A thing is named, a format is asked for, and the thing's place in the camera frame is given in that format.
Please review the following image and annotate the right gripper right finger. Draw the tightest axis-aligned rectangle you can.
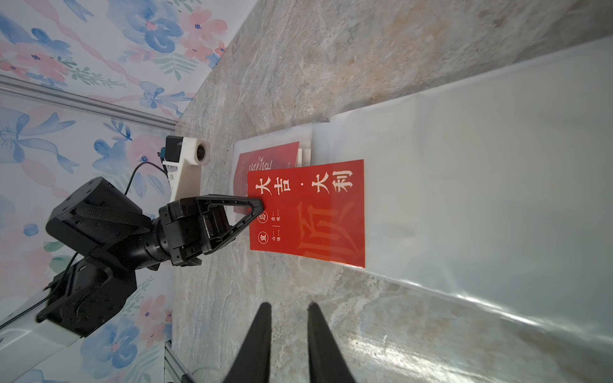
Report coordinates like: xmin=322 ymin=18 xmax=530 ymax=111
xmin=307 ymin=303 xmax=356 ymax=383

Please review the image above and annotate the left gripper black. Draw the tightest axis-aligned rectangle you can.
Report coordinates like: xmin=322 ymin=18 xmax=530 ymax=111
xmin=119 ymin=195 xmax=264 ymax=267

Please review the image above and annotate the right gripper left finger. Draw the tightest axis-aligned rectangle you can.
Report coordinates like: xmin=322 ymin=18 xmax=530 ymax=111
xmin=223 ymin=303 xmax=271 ymax=383

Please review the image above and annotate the red card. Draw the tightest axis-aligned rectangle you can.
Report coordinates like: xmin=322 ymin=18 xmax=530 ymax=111
xmin=247 ymin=160 xmax=366 ymax=268
xmin=232 ymin=141 xmax=302 ymax=196

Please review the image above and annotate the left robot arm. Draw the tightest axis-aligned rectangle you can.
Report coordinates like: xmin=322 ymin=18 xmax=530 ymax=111
xmin=1 ymin=177 xmax=264 ymax=382

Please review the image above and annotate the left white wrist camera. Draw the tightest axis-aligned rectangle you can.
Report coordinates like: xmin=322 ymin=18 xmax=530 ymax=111
xmin=161 ymin=136 xmax=211 ymax=202

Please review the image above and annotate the aluminium front rail frame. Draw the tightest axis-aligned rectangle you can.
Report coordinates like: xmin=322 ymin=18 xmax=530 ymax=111
xmin=164 ymin=341 xmax=196 ymax=383

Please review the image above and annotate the left aluminium corner post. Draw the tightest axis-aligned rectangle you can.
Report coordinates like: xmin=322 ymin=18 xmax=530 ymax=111
xmin=1 ymin=75 xmax=176 ymax=132

